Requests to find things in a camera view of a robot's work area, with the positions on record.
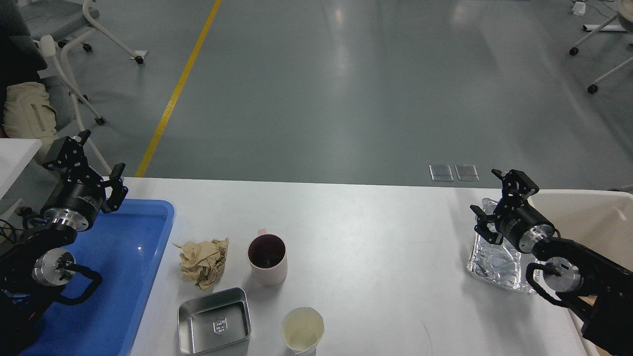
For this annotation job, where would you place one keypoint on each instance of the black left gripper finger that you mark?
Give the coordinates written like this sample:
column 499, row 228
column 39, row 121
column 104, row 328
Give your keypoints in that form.
column 118, row 189
column 82, row 138

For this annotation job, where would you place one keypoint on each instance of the blue plastic tray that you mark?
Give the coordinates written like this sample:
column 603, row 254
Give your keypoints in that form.
column 126, row 248

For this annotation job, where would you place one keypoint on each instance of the beige plastic bin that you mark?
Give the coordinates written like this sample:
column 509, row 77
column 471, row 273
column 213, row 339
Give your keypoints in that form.
column 599, row 220

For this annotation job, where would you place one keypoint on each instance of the cream paper cup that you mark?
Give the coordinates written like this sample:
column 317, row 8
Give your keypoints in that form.
column 302, row 330

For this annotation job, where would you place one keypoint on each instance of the grey office chair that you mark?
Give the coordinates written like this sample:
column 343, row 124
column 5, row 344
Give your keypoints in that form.
column 57, row 26

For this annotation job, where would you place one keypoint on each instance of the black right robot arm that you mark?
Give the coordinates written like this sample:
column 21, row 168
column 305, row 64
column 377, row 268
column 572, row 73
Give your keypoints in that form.
column 566, row 274

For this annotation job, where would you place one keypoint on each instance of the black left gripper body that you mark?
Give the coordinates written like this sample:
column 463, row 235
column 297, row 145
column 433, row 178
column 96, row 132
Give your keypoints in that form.
column 81, row 193

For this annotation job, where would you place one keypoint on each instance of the white side table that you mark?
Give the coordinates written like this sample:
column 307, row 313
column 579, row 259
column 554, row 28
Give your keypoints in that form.
column 15, row 154

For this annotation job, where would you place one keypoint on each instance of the crumpled brown paper ball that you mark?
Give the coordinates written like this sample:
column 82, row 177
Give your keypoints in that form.
column 203, row 263

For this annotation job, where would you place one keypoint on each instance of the pink ribbed mug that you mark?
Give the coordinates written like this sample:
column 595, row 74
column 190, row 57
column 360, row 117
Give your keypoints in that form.
column 267, row 255

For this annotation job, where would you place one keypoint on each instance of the seated person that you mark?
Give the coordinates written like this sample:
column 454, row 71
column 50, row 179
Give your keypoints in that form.
column 26, row 112

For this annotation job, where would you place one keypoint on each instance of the white floor power adapter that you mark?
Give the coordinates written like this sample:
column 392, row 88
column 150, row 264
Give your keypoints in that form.
column 579, row 8

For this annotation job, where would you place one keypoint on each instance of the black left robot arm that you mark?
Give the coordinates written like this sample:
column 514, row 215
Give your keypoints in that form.
column 38, row 270

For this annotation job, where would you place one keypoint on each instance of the left metal floor plate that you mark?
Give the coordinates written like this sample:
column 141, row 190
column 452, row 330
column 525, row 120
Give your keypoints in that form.
column 441, row 172

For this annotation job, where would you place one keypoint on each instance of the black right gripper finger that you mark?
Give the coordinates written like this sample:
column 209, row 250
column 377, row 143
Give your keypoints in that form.
column 482, row 226
column 499, row 174

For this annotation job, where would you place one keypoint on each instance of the right metal floor plate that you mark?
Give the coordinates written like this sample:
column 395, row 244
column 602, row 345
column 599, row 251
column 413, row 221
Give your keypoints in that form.
column 467, row 172

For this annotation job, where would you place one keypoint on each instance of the metal floor plate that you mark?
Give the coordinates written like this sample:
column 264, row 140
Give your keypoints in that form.
column 441, row 172
column 467, row 172

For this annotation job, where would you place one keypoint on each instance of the crumpled aluminium foil tray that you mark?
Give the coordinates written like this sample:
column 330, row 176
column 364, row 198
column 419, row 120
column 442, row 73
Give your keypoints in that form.
column 501, row 265

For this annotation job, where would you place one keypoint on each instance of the rectangular metal tin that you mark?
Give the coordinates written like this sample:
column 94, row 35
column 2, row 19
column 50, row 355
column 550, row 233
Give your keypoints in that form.
column 214, row 322

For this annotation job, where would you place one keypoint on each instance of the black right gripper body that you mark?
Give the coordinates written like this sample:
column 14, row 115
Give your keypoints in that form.
column 520, row 223

